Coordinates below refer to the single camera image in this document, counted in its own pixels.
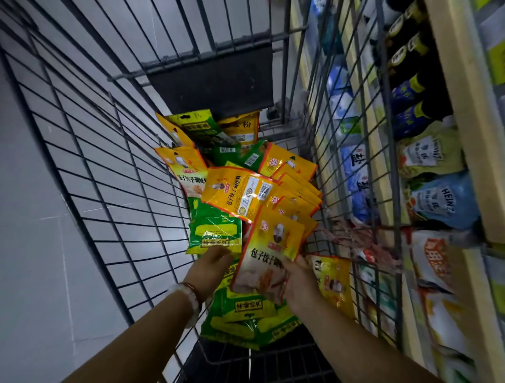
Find person's left hand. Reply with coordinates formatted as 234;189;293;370
183;243;236;303

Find person's right hand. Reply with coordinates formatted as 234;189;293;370
282;254;325;314

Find yellow dumpling seasoning packets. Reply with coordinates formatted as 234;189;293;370
230;207;307;305

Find pile of seasoning packets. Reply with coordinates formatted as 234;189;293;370
154;109;356;350

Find grey wire shopping cart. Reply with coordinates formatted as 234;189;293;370
0;0;484;383

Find wooden store shelving with goods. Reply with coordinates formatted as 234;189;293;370
288;0;505;383

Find person's right forearm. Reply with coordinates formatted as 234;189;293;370
296;300;443;383

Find person's left forearm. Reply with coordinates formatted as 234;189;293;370
63;292;203;383

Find black plastic cart flap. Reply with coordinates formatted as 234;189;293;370
148;43;276;121

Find row of blue packets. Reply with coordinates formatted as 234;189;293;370
311;0;381;226

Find rows of assorted seasoning packets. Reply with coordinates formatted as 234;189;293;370
347;229;505;383

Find blue white pouch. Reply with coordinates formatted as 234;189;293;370
406;172;481;231

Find pale green pouch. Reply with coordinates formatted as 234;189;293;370
397;118;467;181

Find row of small dark bottles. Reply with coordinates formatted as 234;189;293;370
379;0;456;140

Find row of yellow price tags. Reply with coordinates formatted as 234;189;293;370
473;0;505;89

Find white bead bracelet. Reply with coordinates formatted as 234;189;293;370
167;283;203;328

